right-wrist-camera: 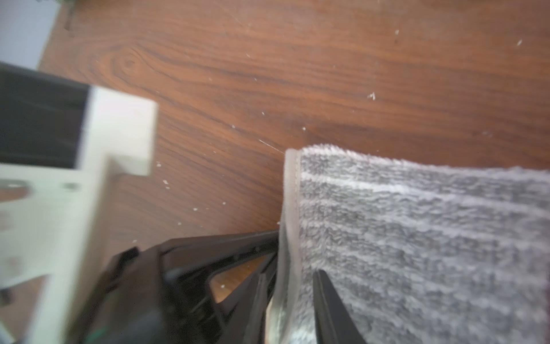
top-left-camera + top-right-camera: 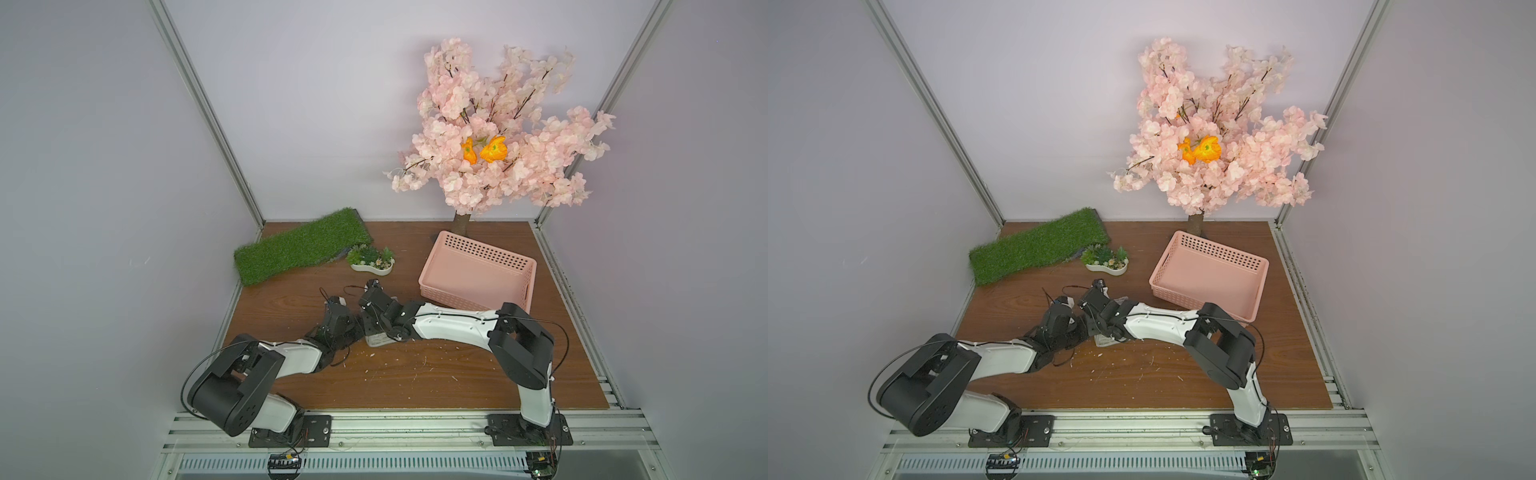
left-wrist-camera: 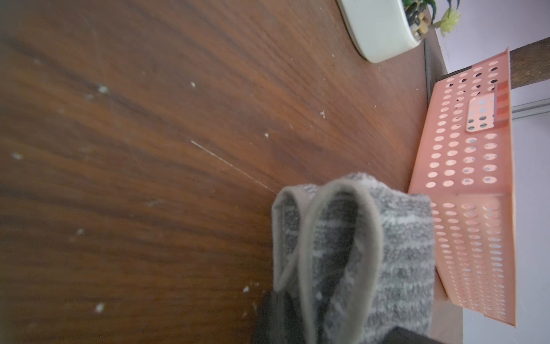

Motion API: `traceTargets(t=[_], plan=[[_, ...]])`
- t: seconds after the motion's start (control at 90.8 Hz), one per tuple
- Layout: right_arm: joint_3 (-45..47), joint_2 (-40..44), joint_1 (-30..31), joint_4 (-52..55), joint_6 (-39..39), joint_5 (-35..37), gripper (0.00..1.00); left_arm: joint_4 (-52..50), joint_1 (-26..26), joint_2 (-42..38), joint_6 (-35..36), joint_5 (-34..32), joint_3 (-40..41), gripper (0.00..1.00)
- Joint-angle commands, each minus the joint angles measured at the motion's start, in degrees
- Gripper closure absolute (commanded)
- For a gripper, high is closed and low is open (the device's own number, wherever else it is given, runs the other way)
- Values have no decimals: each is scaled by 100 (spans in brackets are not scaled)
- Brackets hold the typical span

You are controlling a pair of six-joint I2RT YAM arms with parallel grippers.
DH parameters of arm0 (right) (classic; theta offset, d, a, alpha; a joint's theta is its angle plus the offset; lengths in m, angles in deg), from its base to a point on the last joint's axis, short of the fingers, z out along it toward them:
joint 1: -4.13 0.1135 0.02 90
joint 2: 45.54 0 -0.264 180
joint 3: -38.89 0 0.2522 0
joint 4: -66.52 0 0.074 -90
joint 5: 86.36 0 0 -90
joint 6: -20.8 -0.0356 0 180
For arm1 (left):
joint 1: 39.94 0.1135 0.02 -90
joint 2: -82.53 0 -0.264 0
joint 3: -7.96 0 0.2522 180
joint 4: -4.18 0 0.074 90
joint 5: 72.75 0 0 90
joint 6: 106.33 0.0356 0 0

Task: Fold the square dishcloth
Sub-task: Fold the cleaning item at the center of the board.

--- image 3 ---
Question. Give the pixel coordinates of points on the grey striped dishcloth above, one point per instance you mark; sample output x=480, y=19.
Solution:
x=357, y=258

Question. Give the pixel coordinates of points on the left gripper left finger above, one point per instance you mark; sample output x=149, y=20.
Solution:
x=278, y=321

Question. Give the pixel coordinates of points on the pink plastic basket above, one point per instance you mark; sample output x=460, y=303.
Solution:
x=465, y=165

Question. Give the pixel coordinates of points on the white dish with succulents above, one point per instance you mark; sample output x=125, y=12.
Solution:
x=381, y=30

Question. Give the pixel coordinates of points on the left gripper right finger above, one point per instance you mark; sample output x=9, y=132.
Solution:
x=400, y=335

